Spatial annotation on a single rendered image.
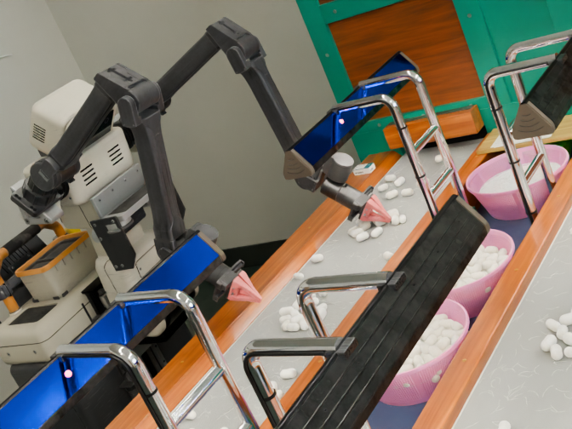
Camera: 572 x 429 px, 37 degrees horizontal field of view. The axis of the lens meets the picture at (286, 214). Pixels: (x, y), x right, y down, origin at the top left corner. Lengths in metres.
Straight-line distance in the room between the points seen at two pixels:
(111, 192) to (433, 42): 1.02
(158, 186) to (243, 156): 2.15
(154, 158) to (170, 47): 2.16
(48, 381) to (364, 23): 1.60
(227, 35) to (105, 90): 0.44
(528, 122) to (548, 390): 0.49
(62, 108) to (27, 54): 1.94
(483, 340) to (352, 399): 0.63
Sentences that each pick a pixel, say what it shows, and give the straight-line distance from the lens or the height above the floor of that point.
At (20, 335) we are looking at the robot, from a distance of 2.65.
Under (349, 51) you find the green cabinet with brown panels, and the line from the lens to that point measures 2.72.
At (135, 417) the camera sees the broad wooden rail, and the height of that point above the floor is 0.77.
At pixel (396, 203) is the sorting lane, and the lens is 2.43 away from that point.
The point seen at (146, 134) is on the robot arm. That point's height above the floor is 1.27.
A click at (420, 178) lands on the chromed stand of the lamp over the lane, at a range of 2.09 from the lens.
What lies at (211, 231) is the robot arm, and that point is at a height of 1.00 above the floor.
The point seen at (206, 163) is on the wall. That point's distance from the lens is 4.28.
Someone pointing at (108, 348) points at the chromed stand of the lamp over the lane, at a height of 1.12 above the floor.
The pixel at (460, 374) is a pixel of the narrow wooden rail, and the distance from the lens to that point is 1.58.
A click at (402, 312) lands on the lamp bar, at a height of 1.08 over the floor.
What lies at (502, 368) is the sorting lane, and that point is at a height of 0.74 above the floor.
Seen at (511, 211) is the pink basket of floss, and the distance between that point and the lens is 2.24.
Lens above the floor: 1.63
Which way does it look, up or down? 19 degrees down
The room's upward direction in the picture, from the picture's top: 24 degrees counter-clockwise
